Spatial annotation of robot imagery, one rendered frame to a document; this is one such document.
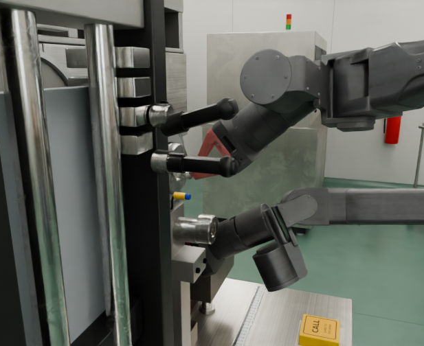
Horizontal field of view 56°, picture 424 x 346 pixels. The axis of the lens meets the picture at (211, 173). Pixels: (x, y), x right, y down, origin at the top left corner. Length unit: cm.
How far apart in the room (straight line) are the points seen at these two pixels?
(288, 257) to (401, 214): 18
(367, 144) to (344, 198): 448
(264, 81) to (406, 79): 13
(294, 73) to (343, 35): 462
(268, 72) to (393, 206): 33
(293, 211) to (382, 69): 26
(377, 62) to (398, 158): 472
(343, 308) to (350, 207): 35
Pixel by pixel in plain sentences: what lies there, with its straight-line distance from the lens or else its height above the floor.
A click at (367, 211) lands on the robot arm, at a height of 119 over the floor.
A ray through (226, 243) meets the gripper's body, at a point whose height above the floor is 113.
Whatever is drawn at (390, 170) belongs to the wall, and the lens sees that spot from 519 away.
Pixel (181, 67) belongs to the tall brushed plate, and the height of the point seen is 139.
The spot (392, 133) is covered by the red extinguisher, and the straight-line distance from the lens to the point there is 493.
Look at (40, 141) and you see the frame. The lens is 19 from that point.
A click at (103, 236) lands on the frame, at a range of 26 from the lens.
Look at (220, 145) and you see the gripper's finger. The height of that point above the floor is 130.
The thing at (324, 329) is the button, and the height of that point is 92.
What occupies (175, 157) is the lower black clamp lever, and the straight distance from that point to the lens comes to 25.
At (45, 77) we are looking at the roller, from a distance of 39.
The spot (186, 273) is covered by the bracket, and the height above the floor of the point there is 112.
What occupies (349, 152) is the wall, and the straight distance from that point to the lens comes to 512.
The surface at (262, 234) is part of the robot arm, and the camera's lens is 62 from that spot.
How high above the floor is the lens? 140
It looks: 15 degrees down
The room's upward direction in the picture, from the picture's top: straight up
